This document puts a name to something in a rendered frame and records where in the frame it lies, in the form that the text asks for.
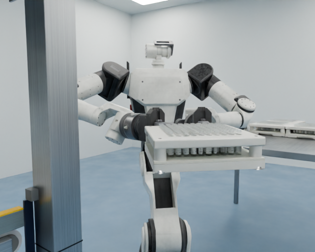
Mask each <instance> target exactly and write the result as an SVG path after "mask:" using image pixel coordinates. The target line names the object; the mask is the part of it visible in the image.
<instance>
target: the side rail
mask: <svg viewBox="0 0 315 252"><path fill-rule="evenodd" d="M23 226H24V210H20V211H17V212H13V213H10V214H7V215H4V216H1V217H0V235H2V234H5V233H7V232H10V231H13V230H16V229H18V228H21V227H23Z"/></svg>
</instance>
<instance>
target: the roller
mask: <svg viewBox="0 0 315 252"><path fill-rule="evenodd" d="M7 236H8V237H10V238H12V252H14V251H15V250H16V249H17V247H18V245H19V239H18V238H17V237H16V236H15V235H14V234H8V235H7Z"/></svg>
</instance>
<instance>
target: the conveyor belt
mask: <svg viewBox="0 0 315 252"><path fill-rule="evenodd" d="M10 234H13V235H15V236H16V237H17V238H18V241H19V244H18V247H17V249H16V250H15V251H14V252H17V251H18V250H19V248H20V246H21V244H22V235H21V234H20V232H19V231H17V230H16V229H15V230H12V231H9V232H7V233H4V234H1V235H0V238H1V237H4V236H6V235H10Z"/></svg>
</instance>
